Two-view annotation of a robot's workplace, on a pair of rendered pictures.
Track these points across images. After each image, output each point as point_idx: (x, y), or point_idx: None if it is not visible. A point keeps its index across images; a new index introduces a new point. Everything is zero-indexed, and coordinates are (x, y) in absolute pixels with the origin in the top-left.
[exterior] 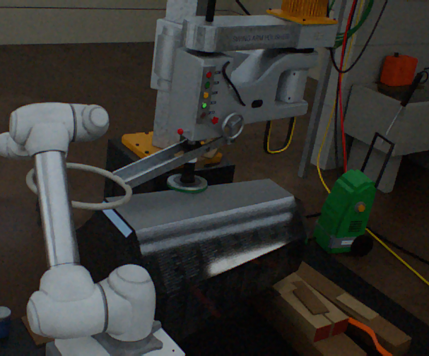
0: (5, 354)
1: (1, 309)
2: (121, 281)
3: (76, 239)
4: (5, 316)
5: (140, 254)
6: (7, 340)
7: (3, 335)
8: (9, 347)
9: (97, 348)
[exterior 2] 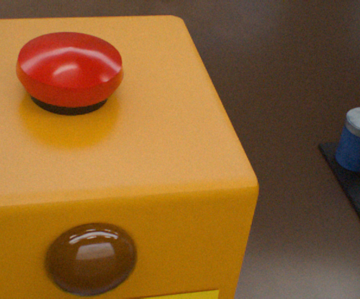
0: None
1: None
2: None
3: None
4: None
5: None
6: None
7: None
8: None
9: None
